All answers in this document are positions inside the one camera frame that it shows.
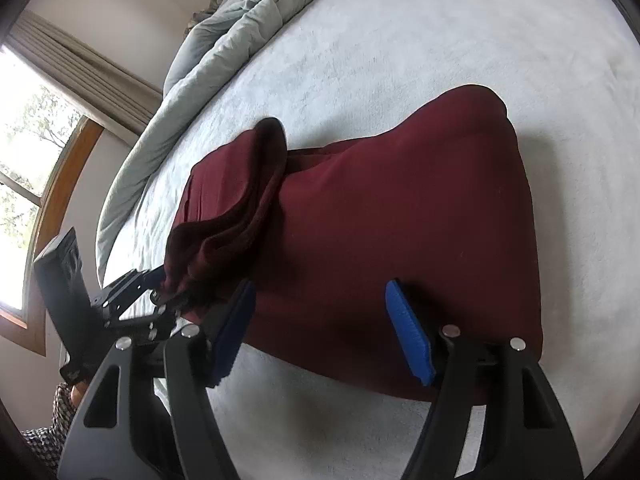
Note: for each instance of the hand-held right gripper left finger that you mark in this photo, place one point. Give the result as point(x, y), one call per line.
point(230, 330)

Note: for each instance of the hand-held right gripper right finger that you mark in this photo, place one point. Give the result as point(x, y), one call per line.
point(410, 330)

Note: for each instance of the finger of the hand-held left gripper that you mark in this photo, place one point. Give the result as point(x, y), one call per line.
point(175, 305)
point(154, 277)

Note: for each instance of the maroon pants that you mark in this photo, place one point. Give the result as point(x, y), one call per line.
point(375, 210)

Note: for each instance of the person's left forearm checkered sleeve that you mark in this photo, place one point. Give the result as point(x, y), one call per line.
point(50, 425)

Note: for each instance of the wooden framed window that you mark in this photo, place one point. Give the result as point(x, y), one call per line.
point(30, 125)

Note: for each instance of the beige side curtain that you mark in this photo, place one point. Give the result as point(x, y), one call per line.
point(90, 70)

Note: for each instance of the grey duvet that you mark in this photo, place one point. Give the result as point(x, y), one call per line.
point(225, 45)

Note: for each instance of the patterned grey cloth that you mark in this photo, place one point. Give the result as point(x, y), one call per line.
point(200, 19)

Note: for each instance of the bed with white fleece sheet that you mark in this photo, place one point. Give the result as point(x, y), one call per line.
point(400, 35)

